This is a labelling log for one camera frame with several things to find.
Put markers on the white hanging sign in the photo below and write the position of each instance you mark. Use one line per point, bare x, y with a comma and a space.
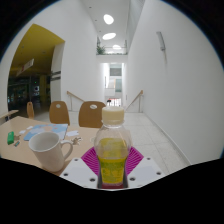
26, 66

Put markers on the dark vending machine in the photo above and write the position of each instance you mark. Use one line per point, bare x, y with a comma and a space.
35, 88

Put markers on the white ceramic mug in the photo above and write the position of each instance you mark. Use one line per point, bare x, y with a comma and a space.
46, 151

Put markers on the small colourful card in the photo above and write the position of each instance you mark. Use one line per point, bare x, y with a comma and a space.
17, 143

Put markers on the wooden stair handrail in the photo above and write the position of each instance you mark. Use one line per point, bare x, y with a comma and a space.
75, 96
135, 98

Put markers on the round ceiling lights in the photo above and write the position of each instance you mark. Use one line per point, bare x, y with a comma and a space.
108, 19

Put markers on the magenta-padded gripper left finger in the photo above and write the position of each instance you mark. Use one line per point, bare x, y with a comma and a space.
78, 171

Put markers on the pale blue printed sheet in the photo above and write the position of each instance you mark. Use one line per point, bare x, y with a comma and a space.
50, 128

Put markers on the wooden side table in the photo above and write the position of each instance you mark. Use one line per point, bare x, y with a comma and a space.
8, 114

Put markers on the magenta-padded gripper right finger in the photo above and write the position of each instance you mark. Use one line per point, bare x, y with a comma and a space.
145, 170

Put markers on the wooden chair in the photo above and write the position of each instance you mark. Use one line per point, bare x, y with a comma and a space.
59, 115
90, 116
30, 110

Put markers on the yellow drink bottle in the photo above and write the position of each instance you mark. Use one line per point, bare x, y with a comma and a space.
111, 160

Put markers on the white paper card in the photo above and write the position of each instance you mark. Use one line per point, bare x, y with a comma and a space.
22, 132
29, 127
72, 133

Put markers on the green potted plant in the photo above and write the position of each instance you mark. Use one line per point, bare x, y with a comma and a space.
100, 50

